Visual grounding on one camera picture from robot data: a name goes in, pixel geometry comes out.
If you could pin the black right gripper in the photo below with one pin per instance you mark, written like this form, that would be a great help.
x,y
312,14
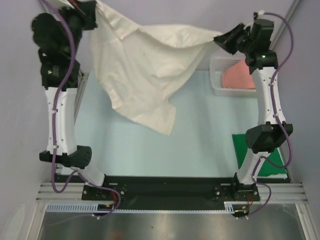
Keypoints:
x,y
235,39

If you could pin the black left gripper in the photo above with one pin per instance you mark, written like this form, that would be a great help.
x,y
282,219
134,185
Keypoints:
x,y
83,10

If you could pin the cream white t shirt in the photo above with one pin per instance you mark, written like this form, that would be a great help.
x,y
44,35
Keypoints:
x,y
142,66

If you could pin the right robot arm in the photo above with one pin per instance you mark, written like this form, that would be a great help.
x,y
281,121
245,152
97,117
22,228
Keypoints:
x,y
272,129

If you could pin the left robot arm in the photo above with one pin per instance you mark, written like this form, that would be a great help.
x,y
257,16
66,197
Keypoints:
x,y
57,35

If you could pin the white plastic basket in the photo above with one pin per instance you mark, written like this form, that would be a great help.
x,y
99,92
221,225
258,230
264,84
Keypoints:
x,y
217,66

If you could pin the pink t shirt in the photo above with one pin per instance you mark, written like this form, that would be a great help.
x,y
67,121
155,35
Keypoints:
x,y
238,77

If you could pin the right aluminium corner post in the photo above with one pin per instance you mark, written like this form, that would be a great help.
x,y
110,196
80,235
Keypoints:
x,y
288,16

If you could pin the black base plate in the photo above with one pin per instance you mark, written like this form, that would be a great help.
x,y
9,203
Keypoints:
x,y
131,187

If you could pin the aluminium frame rail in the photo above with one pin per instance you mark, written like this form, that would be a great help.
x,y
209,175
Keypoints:
x,y
278,193

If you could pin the white slotted cable duct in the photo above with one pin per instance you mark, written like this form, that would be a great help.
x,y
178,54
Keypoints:
x,y
79,207

